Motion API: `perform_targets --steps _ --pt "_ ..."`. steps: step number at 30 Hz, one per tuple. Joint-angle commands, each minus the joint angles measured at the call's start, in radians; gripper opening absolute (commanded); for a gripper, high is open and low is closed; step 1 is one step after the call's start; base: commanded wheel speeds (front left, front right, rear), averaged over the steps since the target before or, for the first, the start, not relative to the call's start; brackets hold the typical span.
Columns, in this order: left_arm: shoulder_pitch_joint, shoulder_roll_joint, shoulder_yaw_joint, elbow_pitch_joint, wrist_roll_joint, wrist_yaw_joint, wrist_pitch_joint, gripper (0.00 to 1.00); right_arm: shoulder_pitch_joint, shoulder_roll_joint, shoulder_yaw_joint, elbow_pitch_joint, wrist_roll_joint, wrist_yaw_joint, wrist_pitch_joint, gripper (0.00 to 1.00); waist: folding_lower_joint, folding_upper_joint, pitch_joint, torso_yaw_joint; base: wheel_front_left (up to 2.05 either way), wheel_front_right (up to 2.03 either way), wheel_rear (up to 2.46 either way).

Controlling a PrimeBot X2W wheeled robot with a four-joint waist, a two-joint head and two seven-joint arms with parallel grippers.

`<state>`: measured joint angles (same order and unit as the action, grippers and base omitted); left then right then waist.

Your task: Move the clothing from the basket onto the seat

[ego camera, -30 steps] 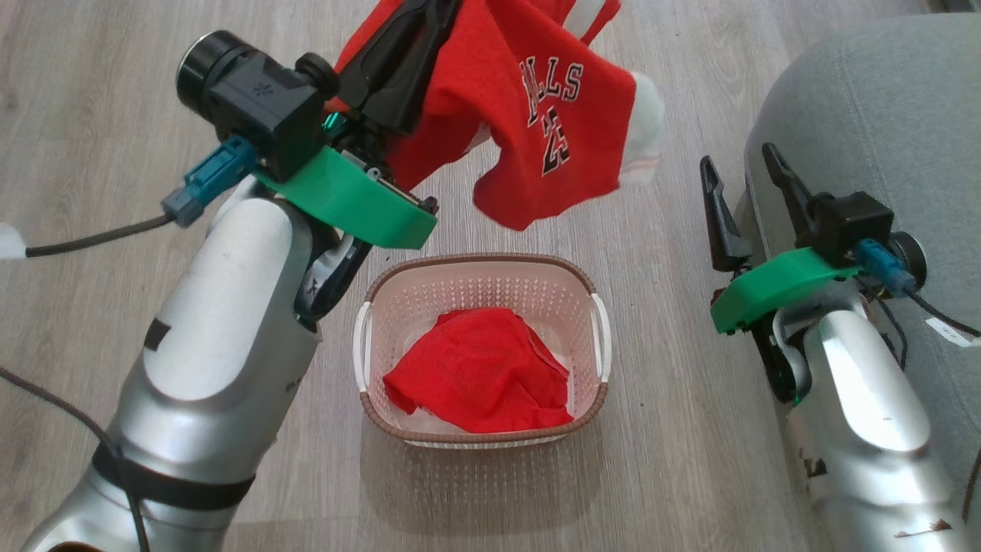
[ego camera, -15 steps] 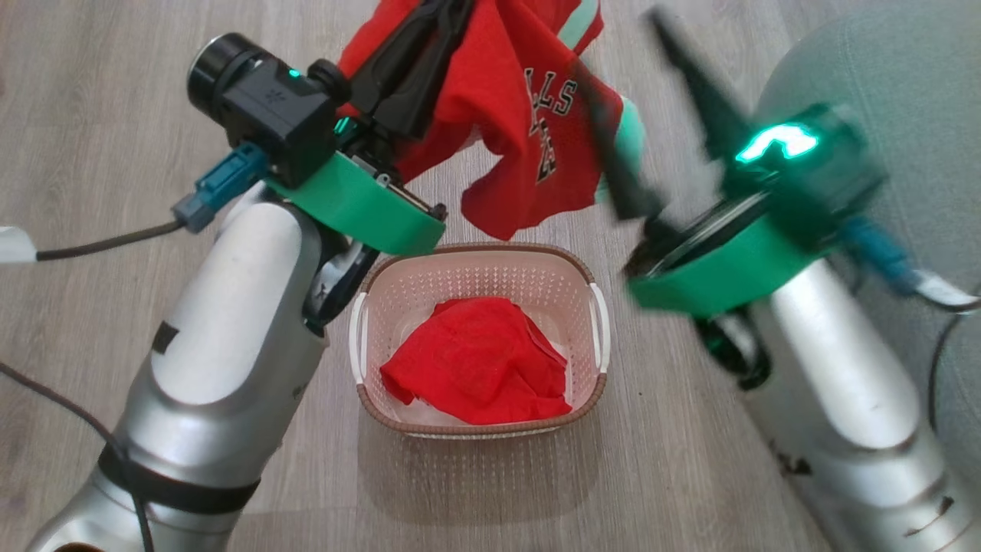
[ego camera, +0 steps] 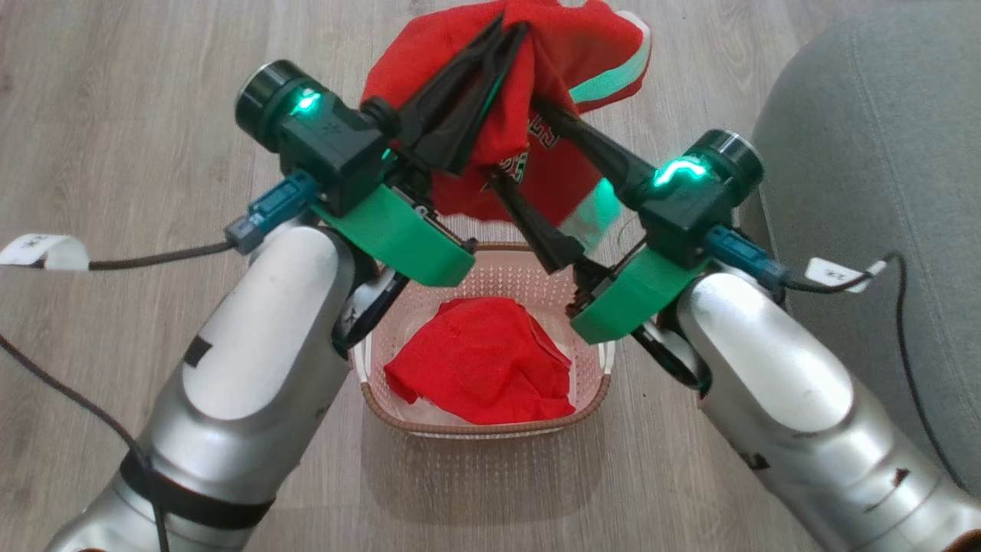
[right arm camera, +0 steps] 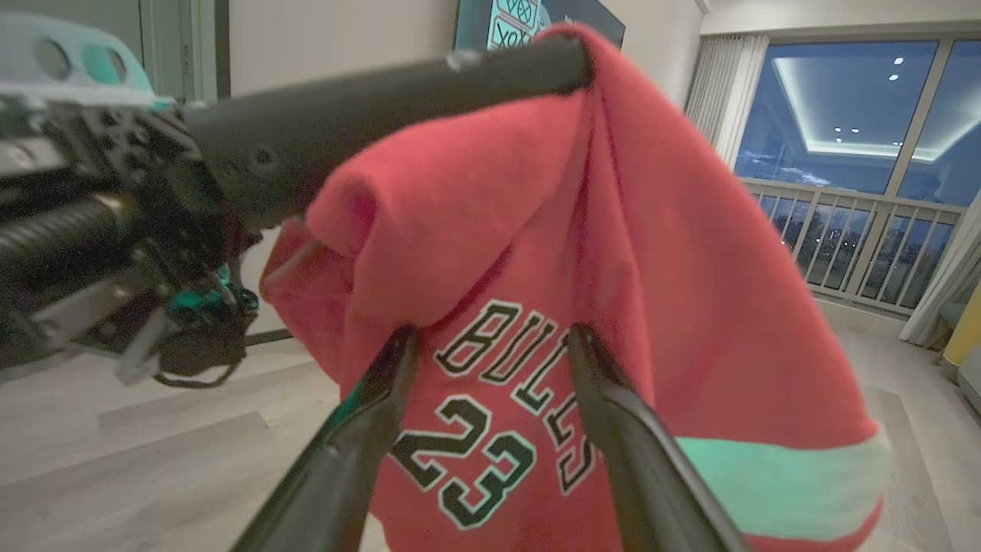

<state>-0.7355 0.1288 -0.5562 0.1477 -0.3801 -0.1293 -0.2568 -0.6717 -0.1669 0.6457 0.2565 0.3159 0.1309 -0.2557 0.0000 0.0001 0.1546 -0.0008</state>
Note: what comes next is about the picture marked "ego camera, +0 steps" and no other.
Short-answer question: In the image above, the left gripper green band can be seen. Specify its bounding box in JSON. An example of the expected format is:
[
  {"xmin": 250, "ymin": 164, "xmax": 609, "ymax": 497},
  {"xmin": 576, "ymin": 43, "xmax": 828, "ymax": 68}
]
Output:
[{"xmin": 235, "ymin": 12, "xmax": 531, "ymax": 288}]

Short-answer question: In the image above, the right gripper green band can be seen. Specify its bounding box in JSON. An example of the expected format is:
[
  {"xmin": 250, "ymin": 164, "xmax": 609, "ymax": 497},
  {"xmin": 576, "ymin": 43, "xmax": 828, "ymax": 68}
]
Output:
[{"xmin": 483, "ymin": 97, "xmax": 766, "ymax": 345}]

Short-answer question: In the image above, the red jersey with white trim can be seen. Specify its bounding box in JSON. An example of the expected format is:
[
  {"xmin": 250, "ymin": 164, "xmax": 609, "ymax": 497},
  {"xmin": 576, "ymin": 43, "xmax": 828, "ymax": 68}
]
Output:
[{"xmin": 360, "ymin": 0, "xmax": 652, "ymax": 225}]

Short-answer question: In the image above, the cream perforated plastic laundry basket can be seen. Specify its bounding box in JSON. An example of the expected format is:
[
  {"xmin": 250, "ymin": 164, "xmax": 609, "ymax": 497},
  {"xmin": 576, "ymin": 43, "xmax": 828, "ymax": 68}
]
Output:
[{"xmin": 351, "ymin": 241, "xmax": 618, "ymax": 440}]

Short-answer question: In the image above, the plain red cloth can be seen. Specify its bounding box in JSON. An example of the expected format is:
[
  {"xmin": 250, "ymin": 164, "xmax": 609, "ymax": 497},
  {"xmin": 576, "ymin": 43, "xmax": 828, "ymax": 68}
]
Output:
[{"xmin": 383, "ymin": 297, "xmax": 577, "ymax": 426}]

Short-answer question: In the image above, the grey fabric sofa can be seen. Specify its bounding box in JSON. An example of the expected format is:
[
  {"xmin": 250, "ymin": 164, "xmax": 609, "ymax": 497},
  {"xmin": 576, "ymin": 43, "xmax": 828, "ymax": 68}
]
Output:
[{"xmin": 740, "ymin": 14, "xmax": 981, "ymax": 499}]

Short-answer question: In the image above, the blue right cable connector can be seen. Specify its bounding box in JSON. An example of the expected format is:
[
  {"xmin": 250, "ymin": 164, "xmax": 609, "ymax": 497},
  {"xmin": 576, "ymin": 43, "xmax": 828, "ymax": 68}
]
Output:
[{"xmin": 703, "ymin": 224, "xmax": 791, "ymax": 291}]

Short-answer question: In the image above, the blue cable connector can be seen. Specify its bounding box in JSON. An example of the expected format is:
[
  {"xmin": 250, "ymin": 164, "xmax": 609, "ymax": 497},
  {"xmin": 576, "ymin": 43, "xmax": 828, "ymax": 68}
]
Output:
[
  {"xmin": 703, "ymin": 224, "xmax": 791, "ymax": 291},
  {"xmin": 224, "ymin": 170, "xmax": 320, "ymax": 255}
]

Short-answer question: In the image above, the blue left cable connector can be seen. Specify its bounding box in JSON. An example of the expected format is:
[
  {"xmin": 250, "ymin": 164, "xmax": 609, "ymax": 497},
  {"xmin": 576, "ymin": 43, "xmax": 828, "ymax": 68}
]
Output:
[{"xmin": 224, "ymin": 170, "xmax": 320, "ymax": 255}]

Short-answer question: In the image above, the white right cable label tag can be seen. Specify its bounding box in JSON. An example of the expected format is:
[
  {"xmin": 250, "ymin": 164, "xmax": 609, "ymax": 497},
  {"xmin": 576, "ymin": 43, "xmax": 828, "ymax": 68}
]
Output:
[{"xmin": 805, "ymin": 257, "xmax": 889, "ymax": 295}]

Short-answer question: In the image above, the white cable label tag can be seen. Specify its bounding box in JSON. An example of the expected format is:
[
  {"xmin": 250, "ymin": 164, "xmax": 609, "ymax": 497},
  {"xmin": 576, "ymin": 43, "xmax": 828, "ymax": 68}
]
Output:
[
  {"xmin": 805, "ymin": 257, "xmax": 889, "ymax": 295},
  {"xmin": 0, "ymin": 233, "xmax": 90, "ymax": 273}
]

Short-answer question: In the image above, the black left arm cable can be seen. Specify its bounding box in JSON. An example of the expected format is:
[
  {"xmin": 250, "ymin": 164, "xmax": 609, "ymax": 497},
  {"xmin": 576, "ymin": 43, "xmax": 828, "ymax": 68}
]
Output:
[{"xmin": 0, "ymin": 239, "xmax": 238, "ymax": 552}]

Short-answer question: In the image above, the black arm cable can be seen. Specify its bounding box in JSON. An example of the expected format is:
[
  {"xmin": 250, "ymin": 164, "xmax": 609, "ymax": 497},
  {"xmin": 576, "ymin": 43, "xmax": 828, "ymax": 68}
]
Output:
[
  {"xmin": 0, "ymin": 239, "xmax": 238, "ymax": 552},
  {"xmin": 782, "ymin": 251, "xmax": 968, "ymax": 491}
]

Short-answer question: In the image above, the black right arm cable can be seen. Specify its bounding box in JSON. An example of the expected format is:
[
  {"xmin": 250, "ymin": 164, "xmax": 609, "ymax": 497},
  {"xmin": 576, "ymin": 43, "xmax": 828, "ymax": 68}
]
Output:
[{"xmin": 782, "ymin": 251, "xmax": 968, "ymax": 491}]

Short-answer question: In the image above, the white left cable label tag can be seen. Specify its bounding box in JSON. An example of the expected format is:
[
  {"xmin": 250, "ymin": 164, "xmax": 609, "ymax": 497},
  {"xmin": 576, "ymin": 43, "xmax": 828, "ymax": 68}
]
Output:
[{"xmin": 0, "ymin": 233, "xmax": 90, "ymax": 273}]

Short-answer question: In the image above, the black strap on left arm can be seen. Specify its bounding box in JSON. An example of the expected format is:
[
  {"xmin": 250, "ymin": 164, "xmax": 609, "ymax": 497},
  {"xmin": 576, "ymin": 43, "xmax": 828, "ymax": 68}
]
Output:
[{"xmin": 118, "ymin": 451, "xmax": 277, "ymax": 531}]

